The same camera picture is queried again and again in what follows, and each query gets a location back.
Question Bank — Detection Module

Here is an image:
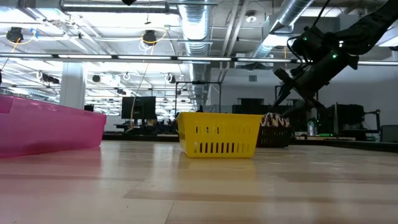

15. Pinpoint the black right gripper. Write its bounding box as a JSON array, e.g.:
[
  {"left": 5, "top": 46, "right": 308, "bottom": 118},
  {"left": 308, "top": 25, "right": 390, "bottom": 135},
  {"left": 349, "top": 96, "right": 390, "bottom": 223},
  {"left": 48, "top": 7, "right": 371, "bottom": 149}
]
[{"left": 273, "top": 51, "right": 359, "bottom": 118}]

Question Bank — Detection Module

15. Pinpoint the chocolate donut white drizzle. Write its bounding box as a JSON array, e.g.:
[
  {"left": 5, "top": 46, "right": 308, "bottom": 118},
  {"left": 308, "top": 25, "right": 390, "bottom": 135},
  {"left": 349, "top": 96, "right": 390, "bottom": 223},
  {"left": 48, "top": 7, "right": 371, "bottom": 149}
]
[{"left": 262, "top": 112, "right": 290, "bottom": 128}]

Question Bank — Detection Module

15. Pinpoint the black slotted plastic basket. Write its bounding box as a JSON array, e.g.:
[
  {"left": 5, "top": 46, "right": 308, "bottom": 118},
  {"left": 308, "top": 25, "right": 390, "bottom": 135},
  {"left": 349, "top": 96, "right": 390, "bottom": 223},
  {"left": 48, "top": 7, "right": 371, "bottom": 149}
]
[{"left": 256, "top": 123, "right": 294, "bottom": 149}]

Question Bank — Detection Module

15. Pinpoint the black machine on desk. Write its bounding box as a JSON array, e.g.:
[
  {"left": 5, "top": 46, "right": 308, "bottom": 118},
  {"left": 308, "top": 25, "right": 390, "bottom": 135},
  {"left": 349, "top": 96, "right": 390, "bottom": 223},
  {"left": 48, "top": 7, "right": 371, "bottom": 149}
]
[{"left": 320, "top": 102, "right": 382, "bottom": 141}]

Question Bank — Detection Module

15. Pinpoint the yellow slotted plastic basket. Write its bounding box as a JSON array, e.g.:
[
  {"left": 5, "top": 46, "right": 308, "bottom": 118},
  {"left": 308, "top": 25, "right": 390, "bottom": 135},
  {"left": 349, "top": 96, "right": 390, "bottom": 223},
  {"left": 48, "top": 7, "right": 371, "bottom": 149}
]
[{"left": 175, "top": 111, "right": 264, "bottom": 159}]

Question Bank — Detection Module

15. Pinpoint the grey box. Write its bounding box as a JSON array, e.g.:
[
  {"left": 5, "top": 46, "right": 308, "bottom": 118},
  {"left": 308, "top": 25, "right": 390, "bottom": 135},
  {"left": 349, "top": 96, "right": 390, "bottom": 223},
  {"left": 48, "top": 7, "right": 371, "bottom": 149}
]
[{"left": 381, "top": 124, "right": 398, "bottom": 143}]

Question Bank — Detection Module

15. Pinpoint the black computer monitor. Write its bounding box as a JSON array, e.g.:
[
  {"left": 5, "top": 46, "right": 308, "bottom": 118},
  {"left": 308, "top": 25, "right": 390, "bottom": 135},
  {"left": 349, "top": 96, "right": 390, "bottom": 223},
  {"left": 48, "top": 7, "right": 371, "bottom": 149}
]
[{"left": 121, "top": 96, "right": 157, "bottom": 120}]

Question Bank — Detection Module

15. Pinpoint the long ceiling light bar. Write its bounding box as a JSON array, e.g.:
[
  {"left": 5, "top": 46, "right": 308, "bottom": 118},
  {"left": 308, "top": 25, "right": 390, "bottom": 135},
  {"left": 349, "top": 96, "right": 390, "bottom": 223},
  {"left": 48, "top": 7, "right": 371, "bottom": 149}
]
[{"left": 0, "top": 53, "right": 398, "bottom": 67}]

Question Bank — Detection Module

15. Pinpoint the white building pillar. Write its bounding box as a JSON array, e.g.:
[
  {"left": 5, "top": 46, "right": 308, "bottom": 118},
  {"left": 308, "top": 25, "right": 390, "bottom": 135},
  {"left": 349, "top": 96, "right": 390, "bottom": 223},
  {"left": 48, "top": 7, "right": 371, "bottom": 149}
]
[{"left": 59, "top": 62, "right": 86, "bottom": 110}]

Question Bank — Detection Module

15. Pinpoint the pink plastic tray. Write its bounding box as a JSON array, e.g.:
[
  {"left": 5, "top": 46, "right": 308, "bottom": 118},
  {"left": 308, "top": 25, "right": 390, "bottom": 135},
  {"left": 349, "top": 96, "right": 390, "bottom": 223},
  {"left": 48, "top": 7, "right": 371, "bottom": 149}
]
[{"left": 0, "top": 94, "right": 108, "bottom": 159}]

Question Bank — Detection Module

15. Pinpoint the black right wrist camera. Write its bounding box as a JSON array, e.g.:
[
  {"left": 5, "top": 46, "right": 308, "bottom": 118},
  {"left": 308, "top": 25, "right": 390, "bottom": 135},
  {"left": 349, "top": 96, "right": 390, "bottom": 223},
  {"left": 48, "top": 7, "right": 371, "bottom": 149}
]
[{"left": 287, "top": 26, "right": 330, "bottom": 63}]

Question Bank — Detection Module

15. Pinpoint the spiral metal air duct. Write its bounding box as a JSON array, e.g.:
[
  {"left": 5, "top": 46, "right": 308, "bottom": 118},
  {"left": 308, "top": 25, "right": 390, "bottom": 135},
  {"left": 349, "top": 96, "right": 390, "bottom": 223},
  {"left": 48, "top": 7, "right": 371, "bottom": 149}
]
[
  {"left": 250, "top": 0, "right": 315, "bottom": 60},
  {"left": 178, "top": 2, "right": 213, "bottom": 110}
]

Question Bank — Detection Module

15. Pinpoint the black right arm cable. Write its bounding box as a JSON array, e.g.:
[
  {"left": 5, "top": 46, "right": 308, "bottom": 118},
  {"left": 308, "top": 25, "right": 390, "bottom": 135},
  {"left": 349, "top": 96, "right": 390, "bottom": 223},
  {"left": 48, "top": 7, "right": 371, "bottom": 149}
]
[{"left": 312, "top": 0, "right": 331, "bottom": 30}]

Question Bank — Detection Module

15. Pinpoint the black metal gantry frame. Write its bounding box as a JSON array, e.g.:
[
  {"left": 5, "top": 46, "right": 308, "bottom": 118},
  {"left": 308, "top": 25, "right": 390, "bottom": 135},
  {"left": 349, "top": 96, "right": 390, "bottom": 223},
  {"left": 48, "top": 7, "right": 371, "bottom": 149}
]
[{"left": 175, "top": 81, "right": 222, "bottom": 113}]

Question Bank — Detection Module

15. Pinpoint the black ceiling device yellow cable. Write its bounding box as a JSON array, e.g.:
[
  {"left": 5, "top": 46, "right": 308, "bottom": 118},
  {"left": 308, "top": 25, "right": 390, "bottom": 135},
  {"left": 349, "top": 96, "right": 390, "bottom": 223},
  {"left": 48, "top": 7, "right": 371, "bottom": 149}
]
[
  {"left": 6, "top": 27, "right": 24, "bottom": 43},
  {"left": 142, "top": 29, "right": 158, "bottom": 47}
]

